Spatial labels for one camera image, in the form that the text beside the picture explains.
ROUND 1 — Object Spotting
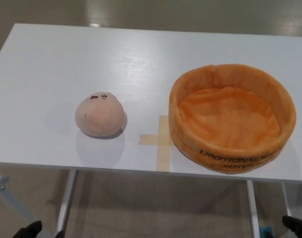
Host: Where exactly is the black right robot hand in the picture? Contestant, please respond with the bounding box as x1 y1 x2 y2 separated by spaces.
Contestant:
281 215 302 236

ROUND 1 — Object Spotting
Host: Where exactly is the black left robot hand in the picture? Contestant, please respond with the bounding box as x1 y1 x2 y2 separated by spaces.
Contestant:
16 220 43 238

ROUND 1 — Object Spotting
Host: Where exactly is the pink round plush toy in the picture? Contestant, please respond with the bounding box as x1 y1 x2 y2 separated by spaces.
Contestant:
75 93 128 137

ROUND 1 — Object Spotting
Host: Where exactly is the orange plush round plate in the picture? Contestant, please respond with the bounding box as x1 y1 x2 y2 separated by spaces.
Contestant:
168 63 297 175

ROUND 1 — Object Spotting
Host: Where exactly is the white table leg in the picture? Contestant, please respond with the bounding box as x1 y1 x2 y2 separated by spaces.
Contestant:
54 170 79 238
281 182 293 225
246 179 262 238

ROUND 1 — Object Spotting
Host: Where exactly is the teal robot part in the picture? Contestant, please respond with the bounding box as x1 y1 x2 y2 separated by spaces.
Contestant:
260 226 272 238

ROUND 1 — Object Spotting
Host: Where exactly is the short beige tape strip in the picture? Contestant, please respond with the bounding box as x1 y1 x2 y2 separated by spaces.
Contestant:
139 133 172 146

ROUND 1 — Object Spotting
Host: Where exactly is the long beige tape strip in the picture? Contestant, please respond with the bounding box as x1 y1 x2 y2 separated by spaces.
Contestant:
156 115 172 172

